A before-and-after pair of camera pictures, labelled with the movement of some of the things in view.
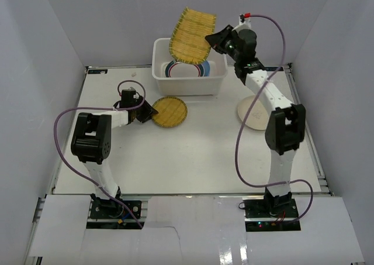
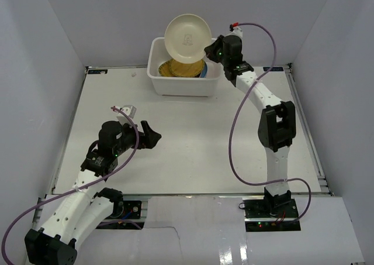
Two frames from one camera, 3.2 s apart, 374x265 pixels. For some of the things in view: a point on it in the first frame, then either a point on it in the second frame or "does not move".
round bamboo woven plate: [172, 112] -> [164, 69]
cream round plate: [258, 117] -> [186, 38]
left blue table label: [97, 71] does not move
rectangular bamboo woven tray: [187, 41] -> [186, 69]
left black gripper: [142, 110] -> [143, 135]
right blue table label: [274, 68] does not move
